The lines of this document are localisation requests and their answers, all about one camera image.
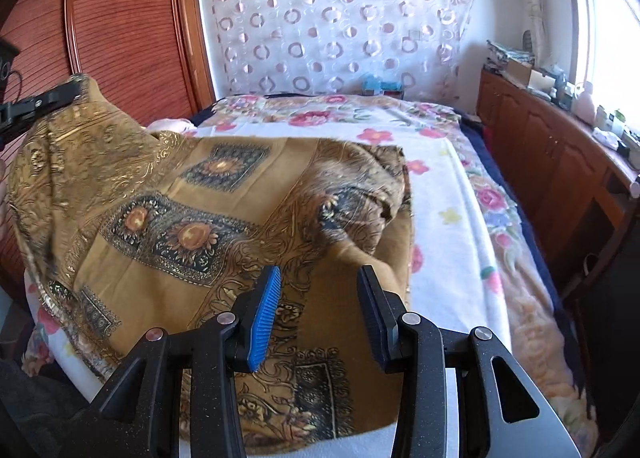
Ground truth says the cardboard box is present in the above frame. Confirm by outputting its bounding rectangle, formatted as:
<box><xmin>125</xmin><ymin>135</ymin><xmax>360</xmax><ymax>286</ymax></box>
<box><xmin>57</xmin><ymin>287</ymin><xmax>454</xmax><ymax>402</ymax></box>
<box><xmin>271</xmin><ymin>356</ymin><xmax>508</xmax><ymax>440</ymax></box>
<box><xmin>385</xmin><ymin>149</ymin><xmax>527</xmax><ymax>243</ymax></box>
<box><xmin>505</xmin><ymin>58</ymin><xmax>534</xmax><ymax>87</ymax></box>

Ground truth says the sheer circle-patterned curtain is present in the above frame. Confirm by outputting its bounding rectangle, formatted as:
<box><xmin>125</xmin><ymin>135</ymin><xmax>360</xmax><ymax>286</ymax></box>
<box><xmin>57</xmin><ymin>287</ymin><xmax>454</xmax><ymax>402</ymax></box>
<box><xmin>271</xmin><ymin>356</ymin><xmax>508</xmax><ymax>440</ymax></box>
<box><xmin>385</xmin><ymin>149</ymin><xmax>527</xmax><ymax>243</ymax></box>
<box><xmin>196</xmin><ymin>0</ymin><xmax>476</xmax><ymax>102</ymax></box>

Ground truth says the pink cloth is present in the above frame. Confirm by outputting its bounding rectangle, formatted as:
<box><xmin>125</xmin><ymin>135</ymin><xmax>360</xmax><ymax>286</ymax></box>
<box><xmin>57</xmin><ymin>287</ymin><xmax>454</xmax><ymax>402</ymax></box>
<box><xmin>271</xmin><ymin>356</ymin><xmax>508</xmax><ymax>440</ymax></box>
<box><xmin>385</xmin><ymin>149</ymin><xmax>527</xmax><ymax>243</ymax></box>
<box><xmin>146</xmin><ymin>117</ymin><xmax>197</xmax><ymax>138</ymax></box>

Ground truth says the brown wooden cabinet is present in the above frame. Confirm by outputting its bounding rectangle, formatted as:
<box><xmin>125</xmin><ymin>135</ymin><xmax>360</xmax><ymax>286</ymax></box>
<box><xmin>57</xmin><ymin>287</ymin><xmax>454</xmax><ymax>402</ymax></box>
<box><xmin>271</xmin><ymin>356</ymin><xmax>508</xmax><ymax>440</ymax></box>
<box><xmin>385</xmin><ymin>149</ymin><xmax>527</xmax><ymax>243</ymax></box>
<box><xmin>475</xmin><ymin>66</ymin><xmax>640</xmax><ymax>299</ymax></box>

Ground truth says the pile of papers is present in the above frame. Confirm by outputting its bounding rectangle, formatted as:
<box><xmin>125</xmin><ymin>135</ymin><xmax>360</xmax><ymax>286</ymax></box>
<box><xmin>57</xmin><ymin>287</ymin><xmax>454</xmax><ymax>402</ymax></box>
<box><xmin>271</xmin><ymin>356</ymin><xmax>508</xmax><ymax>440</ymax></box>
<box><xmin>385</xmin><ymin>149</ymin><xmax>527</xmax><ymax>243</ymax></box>
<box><xmin>487</xmin><ymin>40</ymin><xmax>534</xmax><ymax>64</ymax></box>

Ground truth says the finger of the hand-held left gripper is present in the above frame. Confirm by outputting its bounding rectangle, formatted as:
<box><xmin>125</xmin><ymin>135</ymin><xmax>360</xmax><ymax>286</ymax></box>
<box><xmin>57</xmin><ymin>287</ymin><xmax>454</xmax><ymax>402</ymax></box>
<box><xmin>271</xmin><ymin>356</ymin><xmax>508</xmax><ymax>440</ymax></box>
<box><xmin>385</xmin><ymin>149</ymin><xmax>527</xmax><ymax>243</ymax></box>
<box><xmin>0</xmin><ymin>80</ymin><xmax>85</xmax><ymax>139</ymax></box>

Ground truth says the floral blanket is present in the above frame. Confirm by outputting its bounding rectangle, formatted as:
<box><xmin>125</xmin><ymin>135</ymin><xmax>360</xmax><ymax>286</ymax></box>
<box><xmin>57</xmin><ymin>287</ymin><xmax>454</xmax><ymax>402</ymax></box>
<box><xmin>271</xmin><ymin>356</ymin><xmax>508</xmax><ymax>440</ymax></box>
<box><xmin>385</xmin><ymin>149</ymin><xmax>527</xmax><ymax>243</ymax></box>
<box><xmin>22</xmin><ymin>93</ymin><xmax>598</xmax><ymax>458</ymax></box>

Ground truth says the clutter of small items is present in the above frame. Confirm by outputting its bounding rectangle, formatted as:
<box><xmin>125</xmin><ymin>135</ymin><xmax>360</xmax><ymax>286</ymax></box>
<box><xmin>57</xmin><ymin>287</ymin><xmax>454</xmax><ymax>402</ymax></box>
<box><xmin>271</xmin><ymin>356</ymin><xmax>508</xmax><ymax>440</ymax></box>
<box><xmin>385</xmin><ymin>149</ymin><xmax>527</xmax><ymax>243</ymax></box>
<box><xmin>532</xmin><ymin>66</ymin><xmax>640</xmax><ymax>169</ymax></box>

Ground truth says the blue box behind bed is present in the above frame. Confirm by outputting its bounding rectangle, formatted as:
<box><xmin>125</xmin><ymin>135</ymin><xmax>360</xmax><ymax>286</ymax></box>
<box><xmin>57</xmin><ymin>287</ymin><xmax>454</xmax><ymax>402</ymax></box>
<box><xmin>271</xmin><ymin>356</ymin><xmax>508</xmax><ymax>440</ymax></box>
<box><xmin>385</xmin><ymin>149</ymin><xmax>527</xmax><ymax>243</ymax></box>
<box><xmin>361</xmin><ymin>73</ymin><xmax>403</xmax><ymax>98</ymax></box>

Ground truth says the brown patterned cloth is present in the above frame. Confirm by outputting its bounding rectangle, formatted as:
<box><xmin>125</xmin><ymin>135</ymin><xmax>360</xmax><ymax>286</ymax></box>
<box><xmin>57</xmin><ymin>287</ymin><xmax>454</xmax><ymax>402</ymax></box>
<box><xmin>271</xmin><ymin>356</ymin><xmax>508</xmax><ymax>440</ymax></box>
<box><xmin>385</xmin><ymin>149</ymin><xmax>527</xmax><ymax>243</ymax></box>
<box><xmin>10</xmin><ymin>76</ymin><xmax>413</xmax><ymax>444</ymax></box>

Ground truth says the red wooden headboard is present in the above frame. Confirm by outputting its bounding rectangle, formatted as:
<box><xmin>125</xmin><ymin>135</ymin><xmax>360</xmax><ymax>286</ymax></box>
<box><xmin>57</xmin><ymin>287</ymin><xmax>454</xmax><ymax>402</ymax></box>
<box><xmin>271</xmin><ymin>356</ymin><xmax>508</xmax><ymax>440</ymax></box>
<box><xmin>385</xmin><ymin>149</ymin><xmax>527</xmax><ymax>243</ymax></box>
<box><xmin>0</xmin><ymin>0</ymin><xmax>217</xmax><ymax>289</ymax></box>

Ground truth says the window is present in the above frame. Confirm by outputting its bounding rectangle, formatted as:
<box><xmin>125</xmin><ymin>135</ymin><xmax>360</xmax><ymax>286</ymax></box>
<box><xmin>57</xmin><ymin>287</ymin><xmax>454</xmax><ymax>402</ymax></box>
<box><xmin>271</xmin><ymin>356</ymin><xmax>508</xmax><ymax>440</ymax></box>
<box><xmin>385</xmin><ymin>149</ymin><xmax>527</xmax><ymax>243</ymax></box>
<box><xmin>575</xmin><ymin>0</ymin><xmax>640</xmax><ymax>139</ymax></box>

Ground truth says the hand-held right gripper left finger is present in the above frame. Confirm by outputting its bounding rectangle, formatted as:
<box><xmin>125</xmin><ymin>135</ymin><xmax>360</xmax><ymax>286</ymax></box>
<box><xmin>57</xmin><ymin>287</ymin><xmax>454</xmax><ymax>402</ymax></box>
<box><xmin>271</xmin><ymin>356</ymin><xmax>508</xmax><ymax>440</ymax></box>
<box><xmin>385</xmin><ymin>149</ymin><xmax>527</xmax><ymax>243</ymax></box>
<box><xmin>75</xmin><ymin>265</ymin><xmax>282</xmax><ymax>458</ymax></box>

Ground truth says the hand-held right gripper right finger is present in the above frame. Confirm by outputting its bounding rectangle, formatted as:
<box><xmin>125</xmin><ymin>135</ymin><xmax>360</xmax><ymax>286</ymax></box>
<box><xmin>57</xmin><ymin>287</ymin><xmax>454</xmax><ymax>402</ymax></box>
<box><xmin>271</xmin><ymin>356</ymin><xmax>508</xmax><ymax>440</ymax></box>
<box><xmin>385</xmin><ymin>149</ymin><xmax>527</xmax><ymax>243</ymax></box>
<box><xmin>356</xmin><ymin>265</ymin><xmax>583</xmax><ymax>458</ymax></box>

